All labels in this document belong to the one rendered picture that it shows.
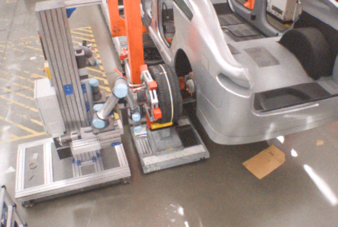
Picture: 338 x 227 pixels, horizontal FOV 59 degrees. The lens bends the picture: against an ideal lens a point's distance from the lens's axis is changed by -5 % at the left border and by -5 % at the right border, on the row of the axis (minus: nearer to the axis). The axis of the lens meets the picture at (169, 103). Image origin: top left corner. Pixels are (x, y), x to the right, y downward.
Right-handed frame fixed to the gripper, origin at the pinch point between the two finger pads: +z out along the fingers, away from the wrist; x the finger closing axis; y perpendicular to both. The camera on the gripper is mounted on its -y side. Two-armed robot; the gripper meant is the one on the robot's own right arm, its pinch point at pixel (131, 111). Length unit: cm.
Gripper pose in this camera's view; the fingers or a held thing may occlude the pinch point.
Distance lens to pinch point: 335.7
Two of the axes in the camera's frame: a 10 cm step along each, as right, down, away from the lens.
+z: -2.9, -5.7, 7.7
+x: -9.6, 1.9, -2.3
